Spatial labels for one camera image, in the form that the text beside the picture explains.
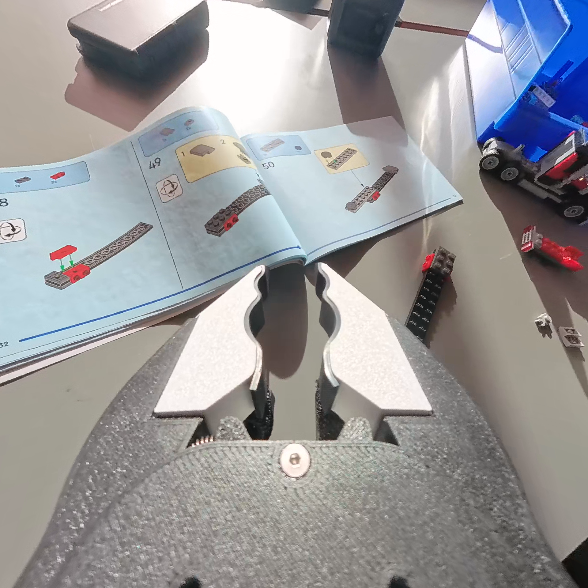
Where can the grey desk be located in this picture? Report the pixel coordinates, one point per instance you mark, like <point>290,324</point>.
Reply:
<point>482,413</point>

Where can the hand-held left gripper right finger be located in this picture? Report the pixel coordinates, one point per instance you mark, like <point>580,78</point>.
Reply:
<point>370,363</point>

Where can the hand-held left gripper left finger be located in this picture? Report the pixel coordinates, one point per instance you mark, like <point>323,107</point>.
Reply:
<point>209,363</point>

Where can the blue plastic bin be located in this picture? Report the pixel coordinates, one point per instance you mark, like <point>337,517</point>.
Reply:
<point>528,55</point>

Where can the small grey plate brick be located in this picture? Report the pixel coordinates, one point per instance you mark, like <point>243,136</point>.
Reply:
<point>570,336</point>

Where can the light blue instruction booklet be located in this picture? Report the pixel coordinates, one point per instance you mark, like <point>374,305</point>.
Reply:
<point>138,229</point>

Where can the dark box-shaped device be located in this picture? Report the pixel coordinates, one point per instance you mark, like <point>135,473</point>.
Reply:
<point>363,23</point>

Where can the long black brick beam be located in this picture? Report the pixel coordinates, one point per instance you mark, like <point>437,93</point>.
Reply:
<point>427,303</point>

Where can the small grey clip brick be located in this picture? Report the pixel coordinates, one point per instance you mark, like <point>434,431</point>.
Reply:
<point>543,322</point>

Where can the black power adapter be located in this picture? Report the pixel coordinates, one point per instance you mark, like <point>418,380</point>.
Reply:
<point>138,27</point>

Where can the red black toy brick truck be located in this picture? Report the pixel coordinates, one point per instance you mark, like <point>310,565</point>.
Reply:
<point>560,170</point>

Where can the red brick sub-assembly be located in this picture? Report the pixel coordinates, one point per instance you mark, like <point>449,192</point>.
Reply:
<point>553,250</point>

